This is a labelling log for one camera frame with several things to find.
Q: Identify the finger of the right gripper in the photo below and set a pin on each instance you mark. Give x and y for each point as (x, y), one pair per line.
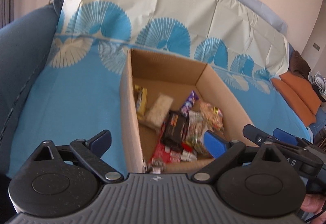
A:
(285, 137)
(256, 135)

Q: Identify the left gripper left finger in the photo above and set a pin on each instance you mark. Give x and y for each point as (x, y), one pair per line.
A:
(89, 153)

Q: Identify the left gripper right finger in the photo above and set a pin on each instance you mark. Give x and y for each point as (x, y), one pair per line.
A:
(225, 154)

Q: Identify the green nut snack packet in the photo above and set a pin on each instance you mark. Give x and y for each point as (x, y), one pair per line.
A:
(197, 126)

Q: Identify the red white snack packet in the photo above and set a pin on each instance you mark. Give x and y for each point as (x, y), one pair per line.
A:
(165, 155)

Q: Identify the dark brown snack bar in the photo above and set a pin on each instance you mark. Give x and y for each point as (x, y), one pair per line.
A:
(175, 131)

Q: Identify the purple snack packet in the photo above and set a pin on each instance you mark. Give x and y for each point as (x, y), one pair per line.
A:
(189, 103)

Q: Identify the clear rice cake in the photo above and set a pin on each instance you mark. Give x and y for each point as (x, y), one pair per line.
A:
(155, 116)

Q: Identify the yellow snack packet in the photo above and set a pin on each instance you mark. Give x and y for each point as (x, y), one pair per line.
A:
(141, 101)

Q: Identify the clear bag orange crackers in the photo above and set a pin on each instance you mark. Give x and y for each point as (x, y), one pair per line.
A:
(213, 117)

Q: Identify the person's right hand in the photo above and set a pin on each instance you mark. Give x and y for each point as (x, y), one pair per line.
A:
(313, 203)

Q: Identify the orange cushion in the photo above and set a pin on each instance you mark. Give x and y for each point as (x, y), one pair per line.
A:
(299, 95)

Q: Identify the brown cloth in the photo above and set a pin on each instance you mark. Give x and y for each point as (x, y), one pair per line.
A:
(298, 66)

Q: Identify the cardboard box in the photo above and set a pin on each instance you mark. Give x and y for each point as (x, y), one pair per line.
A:
(176, 77)

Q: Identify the blue patterned sofa cover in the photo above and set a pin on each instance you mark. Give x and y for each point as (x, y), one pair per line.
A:
(77, 94)

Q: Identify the wall switch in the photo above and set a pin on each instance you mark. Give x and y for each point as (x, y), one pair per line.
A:
(316, 46)

